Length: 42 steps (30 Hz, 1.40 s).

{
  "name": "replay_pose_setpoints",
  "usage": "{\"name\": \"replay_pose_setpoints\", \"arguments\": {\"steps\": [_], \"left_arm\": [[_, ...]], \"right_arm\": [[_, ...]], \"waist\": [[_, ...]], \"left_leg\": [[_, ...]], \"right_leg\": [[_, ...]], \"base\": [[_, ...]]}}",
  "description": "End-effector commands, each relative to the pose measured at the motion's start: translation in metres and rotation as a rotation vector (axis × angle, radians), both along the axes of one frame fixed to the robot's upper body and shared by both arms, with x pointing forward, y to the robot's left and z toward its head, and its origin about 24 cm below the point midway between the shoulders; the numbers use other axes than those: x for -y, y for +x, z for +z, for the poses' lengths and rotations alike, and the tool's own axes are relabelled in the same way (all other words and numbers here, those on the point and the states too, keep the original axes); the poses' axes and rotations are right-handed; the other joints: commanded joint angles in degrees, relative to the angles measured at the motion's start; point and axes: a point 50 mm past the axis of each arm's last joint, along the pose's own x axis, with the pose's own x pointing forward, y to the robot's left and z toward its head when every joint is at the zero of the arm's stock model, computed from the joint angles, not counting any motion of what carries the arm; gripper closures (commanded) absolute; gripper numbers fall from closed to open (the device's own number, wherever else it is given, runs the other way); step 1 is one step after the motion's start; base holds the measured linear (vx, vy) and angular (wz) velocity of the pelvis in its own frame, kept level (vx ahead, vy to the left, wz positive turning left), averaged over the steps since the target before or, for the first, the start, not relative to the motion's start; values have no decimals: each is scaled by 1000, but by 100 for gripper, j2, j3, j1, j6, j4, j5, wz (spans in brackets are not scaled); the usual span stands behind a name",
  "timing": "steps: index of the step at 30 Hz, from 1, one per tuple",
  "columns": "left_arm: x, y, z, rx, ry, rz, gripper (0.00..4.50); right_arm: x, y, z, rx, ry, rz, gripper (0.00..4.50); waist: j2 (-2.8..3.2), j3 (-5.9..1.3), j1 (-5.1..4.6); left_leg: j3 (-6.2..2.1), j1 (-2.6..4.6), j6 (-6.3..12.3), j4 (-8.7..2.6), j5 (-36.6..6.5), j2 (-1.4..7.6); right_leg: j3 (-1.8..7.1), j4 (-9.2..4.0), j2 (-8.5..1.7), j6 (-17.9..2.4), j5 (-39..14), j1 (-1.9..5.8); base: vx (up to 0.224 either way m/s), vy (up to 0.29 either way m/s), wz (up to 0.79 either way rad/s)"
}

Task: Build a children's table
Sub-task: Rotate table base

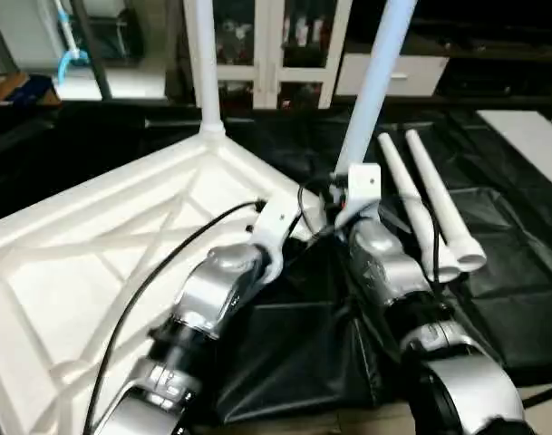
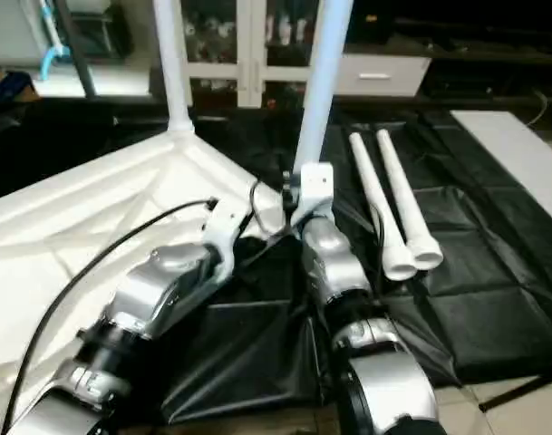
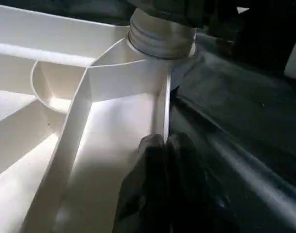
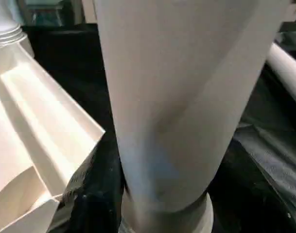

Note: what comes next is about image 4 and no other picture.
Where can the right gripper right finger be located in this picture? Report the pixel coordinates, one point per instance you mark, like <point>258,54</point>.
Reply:
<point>240,204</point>

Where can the black work mat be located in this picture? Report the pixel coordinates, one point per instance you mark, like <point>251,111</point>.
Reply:
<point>75,68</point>

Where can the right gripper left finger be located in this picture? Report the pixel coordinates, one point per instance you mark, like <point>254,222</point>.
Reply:
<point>96,194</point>

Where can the white plastic table leg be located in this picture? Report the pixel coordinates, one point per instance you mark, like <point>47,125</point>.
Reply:
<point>182,107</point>
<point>4,22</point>
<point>288,70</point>

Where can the white plastic table top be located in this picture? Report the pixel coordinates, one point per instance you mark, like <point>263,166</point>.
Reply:
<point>31,126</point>

